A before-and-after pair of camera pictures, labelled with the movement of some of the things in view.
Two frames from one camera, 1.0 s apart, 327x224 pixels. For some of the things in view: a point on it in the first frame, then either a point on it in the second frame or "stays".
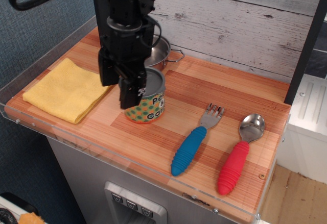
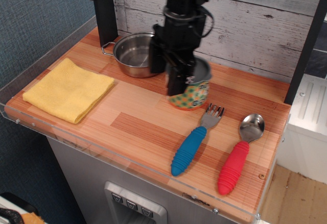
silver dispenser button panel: [126, 206] stays
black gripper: [127, 43] -> [177, 39]
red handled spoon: [251, 127] stays
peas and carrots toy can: [152, 106] -> [197, 81]
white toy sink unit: [302, 147] stays
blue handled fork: [195, 138] stays
